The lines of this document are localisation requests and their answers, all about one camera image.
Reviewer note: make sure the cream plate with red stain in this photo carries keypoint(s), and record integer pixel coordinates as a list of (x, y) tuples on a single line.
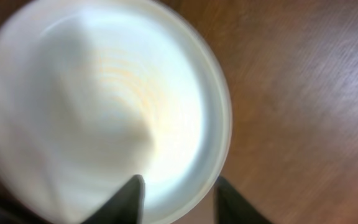
[(95, 92)]

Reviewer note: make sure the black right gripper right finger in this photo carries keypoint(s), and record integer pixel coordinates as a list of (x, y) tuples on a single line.
[(230, 207)]

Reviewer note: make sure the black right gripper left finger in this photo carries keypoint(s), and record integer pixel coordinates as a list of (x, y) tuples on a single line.
[(124, 207)]

